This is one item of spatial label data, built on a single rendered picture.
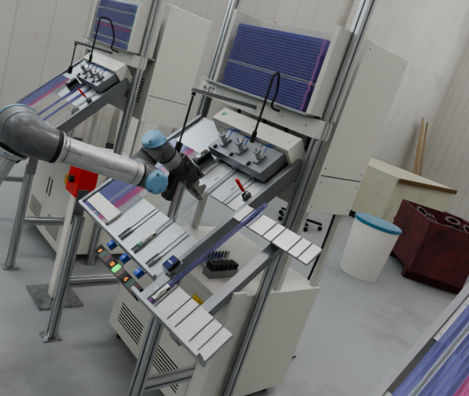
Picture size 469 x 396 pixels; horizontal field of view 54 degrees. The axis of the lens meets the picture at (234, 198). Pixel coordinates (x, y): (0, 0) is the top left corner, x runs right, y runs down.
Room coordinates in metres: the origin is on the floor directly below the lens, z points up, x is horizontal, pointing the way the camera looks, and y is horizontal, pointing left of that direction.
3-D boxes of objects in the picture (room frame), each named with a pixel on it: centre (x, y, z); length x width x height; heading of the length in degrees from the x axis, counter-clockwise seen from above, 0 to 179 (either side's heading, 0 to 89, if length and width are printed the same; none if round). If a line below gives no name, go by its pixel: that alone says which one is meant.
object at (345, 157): (2.38, -0.29, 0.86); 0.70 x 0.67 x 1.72; 45
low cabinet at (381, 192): (8.12, -2.09, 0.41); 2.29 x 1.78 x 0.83; 41
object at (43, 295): (2.32, 0.78, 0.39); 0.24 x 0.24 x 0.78; 45
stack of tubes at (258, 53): (2.01, -0.01, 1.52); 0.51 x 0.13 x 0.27; 45
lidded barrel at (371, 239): (4.47, -1.42, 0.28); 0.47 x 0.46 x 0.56; 44
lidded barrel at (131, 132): (6.09, 1.50, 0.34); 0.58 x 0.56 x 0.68; 41
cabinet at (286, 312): (2.14, -0.05, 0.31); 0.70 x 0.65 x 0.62; 45
